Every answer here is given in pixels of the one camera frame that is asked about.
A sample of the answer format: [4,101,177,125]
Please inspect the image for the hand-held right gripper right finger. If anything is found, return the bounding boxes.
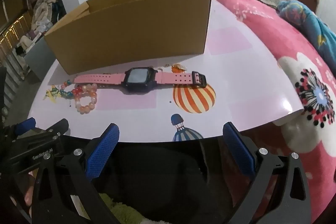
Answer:
[223,122,314,224]

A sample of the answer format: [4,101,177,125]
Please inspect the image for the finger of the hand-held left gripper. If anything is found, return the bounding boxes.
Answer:
[0,117,36,146]
[8,118,69,159]

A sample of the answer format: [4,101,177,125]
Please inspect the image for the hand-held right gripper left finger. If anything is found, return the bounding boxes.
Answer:
[31,123,124,224]

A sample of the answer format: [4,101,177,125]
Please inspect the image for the multicolour bead bracelet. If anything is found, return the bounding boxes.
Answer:
[59,79,79,100]

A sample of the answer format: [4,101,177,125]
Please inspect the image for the pink orange bead bracelet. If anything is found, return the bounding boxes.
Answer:
[74,83,98,115]

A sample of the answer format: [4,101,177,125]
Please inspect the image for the pink strap digital watch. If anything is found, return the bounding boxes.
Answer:
[73,67,207,94]

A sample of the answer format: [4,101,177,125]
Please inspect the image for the brown cardboard box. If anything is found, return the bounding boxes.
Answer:
[43,0,213,75]

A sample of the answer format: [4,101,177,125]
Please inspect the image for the person's left hand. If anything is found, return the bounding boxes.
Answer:
[22,170,34,205]

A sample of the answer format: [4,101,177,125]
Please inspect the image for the yellow paper ornament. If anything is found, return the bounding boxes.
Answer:
[43,84,61,103]

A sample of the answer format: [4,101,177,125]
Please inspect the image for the green fluffy garment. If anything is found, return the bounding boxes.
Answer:
[98,193,158,224]

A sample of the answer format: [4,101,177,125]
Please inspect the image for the grey cabinet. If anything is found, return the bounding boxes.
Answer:
[25,36,55,81]

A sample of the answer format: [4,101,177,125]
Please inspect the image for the dark cloth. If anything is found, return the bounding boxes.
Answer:
[110,140,237,222]

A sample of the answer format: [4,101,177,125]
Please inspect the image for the white small appliance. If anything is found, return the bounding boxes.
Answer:
[20,32,42,52]

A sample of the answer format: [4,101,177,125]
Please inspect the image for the metal railing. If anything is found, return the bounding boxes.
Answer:
[0,10,34,77]

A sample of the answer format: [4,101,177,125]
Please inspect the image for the bicycle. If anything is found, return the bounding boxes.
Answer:
[52,0,67,20]

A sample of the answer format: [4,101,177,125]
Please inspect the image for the pile of clothes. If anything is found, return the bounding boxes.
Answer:
[31,0,59,30]

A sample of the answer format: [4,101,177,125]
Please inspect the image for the pink floral blanket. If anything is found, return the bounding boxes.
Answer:
[201,0,336,219]

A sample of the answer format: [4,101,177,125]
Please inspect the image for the blue patterned blanket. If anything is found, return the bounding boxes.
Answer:
[277,0,336,72]

